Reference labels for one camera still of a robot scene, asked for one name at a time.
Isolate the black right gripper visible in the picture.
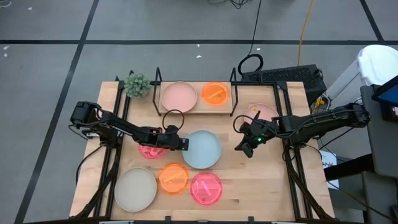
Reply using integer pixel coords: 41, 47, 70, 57
234, 110, 280, 159

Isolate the light blue plate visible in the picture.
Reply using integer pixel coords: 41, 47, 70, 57
182, 129, 223, 170

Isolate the pink transparent plate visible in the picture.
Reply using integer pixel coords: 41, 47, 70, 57
138, 143, 167, 160
190, 172, 223, 207

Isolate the pale pink opaque plate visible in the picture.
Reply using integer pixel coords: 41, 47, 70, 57
243, 103, 280, 125
160, 81, 198, 113

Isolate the orange transparent plate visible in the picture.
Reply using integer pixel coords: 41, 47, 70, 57
201, 82, 230, 107
157, 162, 190, 196

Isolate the beige plate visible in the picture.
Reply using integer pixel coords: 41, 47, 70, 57
114, 167, 158, 213

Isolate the wooden shelf with black legs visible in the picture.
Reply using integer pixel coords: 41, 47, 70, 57
152, 67, 240, 118

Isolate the black computer tower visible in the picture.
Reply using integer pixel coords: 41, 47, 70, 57
241, 64, 328, 105

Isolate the green potted plant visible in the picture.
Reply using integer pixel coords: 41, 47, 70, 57
123, 72, 152, 99

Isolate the white paper sheet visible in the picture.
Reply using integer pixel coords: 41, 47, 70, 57
320, 151, 340, 189

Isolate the grey equipment cart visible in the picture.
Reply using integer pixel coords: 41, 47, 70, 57
360, 83, 398, 224

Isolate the black monitor with blue screen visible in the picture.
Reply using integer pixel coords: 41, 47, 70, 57
371, 75, 398, 123

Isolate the white trash bin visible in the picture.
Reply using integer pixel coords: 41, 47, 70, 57
325, 44, 398, 100

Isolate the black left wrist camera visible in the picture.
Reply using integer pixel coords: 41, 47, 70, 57
165, 124, 181, 138

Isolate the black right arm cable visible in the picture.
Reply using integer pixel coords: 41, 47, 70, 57
233, 114, 261, 133

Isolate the black aluminium table frame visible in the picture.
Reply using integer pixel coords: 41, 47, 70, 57
70, 67, 336, 224

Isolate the black power cable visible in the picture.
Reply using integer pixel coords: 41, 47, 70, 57
75, 144, 103, 187

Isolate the black hanging cable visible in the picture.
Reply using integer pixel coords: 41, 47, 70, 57
238, 0, 264, 75

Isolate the yellow hanging cable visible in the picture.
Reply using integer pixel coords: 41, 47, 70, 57
297, 0, 315, 67

